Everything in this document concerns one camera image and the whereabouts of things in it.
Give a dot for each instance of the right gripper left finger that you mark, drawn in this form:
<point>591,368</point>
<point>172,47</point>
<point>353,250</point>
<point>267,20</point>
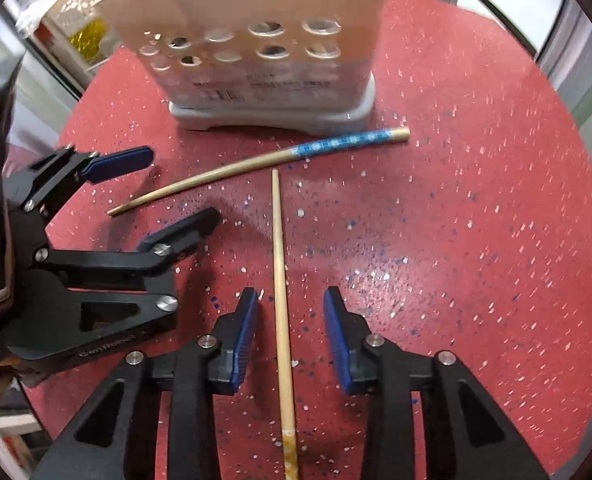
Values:
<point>114,434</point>

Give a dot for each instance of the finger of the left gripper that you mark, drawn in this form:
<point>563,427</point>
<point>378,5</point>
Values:
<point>107,167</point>
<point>183,237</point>

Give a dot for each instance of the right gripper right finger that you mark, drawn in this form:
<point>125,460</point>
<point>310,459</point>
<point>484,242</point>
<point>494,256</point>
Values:
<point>466,433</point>

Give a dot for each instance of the bamboo chopstick yellow end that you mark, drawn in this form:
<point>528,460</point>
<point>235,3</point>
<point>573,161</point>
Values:
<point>282,337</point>

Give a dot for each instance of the blue patterned bamboo chopstick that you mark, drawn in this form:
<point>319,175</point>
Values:
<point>350,141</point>

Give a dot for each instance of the beige plastic storage cart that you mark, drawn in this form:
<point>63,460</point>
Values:
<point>68,30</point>

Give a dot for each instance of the beige utensil holder caddy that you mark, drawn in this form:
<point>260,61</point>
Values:
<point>305,65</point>

